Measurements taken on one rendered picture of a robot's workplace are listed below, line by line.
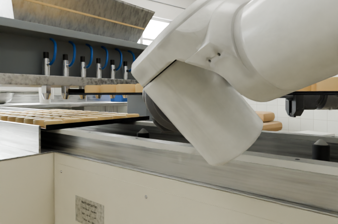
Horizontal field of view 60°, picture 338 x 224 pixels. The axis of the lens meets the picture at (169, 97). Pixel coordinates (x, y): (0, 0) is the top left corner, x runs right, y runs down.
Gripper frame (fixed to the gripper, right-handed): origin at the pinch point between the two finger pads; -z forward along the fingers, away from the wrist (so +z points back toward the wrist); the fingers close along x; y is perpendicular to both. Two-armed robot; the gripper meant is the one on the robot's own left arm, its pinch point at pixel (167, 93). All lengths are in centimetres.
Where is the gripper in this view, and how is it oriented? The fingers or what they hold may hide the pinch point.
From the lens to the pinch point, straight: 50.3
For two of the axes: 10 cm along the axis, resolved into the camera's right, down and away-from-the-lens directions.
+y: -9.9, 0.0, -1.1
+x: 0.0, -10.0, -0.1
